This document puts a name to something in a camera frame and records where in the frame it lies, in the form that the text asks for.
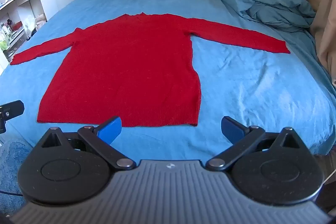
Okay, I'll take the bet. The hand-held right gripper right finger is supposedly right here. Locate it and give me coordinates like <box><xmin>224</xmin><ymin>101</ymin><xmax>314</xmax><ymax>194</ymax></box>
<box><xmin>205</xmin><ymin>116</ymin><xmax>303</xmax><ymax>171</ymax></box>

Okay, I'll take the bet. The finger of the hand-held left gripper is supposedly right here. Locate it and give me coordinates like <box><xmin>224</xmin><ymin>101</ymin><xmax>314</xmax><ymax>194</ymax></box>
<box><xmin>0</xmin><ymin>100</ymin><xmax>25</xmax><ymax>134</ymax></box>

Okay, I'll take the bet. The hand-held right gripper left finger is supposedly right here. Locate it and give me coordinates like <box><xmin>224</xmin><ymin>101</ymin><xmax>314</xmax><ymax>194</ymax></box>
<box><xmin>41</xmin><ymin>116</ymin><xmax>137</xmax><ymax>171</ymax></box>

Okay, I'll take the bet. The red knit sweater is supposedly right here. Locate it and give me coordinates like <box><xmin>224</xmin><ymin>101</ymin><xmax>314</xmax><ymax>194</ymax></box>
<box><xmin>10</xmin><ymin>12</ymin><xmax>291</xmax><ymax>127</ymax></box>

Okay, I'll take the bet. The bed with blue sheet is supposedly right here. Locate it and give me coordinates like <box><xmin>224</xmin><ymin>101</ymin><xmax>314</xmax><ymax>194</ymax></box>
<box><xmin>0</xmin><ymin>0</ymin><xmax>336</xmax><ymax>159</ymax></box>

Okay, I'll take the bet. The blue shaggy rug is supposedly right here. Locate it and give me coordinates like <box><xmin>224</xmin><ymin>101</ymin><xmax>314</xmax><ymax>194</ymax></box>
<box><xmin>0</xmin><ymin>137</ymin><xmax>36</xmax><ymax>216</ymax></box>

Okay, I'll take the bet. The white shelf unit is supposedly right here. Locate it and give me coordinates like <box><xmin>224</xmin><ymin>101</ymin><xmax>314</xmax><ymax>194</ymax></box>
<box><xmin>0</xmin><ymin>0</ymin><xmax>59</xmax><ymax>71</ymax></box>

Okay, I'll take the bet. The beige curtain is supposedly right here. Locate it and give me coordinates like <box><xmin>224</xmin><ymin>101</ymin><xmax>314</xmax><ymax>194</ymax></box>
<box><xmin>264</xmin><ymin>0</ymin><xmax>336</xmax><ymax>83</ymax></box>

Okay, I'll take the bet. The black cable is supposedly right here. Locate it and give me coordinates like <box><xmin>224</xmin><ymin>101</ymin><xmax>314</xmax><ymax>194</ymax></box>
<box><xmin>0</xmin><ymin>189</ymin><xmax>25</xmax><ymax>197</ymax></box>

